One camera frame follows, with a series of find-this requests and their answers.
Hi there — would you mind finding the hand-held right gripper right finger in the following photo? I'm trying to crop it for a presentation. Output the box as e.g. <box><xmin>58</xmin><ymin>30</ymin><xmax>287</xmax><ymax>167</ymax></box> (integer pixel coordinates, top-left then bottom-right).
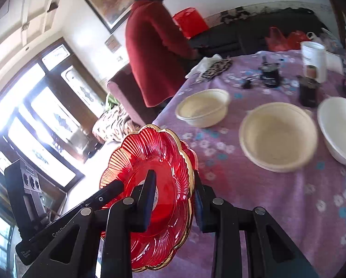
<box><xmin>193</xmin><ymin>171</ymin><xmax>320</xmax><ymax>278</ymax></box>

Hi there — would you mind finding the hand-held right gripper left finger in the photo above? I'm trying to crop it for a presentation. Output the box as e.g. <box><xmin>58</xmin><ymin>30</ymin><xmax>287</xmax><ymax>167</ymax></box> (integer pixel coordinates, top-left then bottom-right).
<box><xmin>22</xmin><ymin>169</ymin><xmax>158</xmax><ymax>278</ymax></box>

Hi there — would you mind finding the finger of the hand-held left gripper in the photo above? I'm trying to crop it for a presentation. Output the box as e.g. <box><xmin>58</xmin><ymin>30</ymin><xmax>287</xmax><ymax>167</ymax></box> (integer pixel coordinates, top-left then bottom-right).
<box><xmin>87</xmin><ymin>180</ymin><xmax>125</xmax><ymax>211</ymax></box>

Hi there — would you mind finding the red glass plate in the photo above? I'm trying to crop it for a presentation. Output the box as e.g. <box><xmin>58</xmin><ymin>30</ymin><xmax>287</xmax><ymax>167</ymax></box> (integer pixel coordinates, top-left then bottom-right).
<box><xmin>99</xmin><ymin>124</ymin><xmax>192</xmax><ymax>273</ymax></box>
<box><xmin>158</xmin><ymin>127</ymin><xmax>196</xmax><ymax>270</ymax></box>

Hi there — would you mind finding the cream plastic bowl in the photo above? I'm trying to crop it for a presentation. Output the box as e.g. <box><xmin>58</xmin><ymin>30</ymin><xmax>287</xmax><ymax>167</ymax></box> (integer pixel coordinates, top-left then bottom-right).
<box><xmin>238</xmin><ymin>102</ymin><xmax>319</xmax><ymax>172</ymax></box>
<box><xmin>175</xmin><ymin>88</ymin><xmax>231</xmax><ymax>129</ymax></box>

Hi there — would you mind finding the leaf printed blanket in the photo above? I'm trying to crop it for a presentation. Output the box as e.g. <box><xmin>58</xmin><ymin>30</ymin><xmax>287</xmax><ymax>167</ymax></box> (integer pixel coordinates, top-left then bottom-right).
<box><xmin>92</xmin><ymin>104</ymin><xmax>140</xmax><ymax>143</ymax></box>

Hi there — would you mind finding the wooden glass door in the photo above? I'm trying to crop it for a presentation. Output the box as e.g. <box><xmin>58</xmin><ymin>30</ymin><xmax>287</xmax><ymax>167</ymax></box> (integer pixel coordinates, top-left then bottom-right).
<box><xmin>0</xmin><ymin>36</ymin><xmax>110</xmax><ymax>189</ymax></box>

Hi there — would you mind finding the small black bottle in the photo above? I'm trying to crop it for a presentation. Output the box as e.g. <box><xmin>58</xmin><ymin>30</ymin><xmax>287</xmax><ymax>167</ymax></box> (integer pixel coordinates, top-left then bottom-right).
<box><xmin>259</xmin><ymin>55</ymin><xmax>281</xmax><ymax>89</ymax></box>

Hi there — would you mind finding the white foam bowl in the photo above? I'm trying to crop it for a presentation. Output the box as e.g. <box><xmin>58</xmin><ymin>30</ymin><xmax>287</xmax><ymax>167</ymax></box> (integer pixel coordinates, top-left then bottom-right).
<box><xmin>317</xmin><ymin>96</ymin><xmax>346</xmax><ymax>166</ymax></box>

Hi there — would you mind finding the black sofa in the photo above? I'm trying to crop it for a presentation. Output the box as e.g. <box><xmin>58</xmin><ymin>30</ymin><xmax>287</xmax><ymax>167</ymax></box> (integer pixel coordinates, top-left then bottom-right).
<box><xmin>187</xmin><ymin>7</ymin><xmax>330</xmax><ymax>61</ymax></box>

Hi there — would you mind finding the red plastic bag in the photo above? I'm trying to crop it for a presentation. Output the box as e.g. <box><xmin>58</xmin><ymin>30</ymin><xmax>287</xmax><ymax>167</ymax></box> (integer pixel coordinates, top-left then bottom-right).
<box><xmin>287</xmin><ymin>30</ymin><xmax>311</xmax><ymax>43</ymax></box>
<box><xmin>265</xmin><ymin>26</ymin><xmax>292</xmax><ymax>52</ymax></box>

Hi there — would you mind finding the white plastic jar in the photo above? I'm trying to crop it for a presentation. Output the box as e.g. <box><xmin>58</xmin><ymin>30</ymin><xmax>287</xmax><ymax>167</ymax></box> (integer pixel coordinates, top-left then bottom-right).
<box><xmin>300</xmin><ymin>41</ymin><xmax>327</xmax><ymax>84</ymax></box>

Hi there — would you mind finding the white tissue pack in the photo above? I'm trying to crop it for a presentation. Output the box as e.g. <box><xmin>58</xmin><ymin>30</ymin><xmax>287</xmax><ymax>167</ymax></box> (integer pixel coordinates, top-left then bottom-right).
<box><xmin>324</xmin><ymin>50</ymin><xmax>345</xmax><ymax>76</ymax></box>

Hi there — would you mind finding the wall panel box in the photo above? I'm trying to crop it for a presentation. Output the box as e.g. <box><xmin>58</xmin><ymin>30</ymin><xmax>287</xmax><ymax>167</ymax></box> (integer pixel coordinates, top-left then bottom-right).
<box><xmin>105</xmin><ymin>34</ymin><xmax>122</xmax><ymax>54</ymax></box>

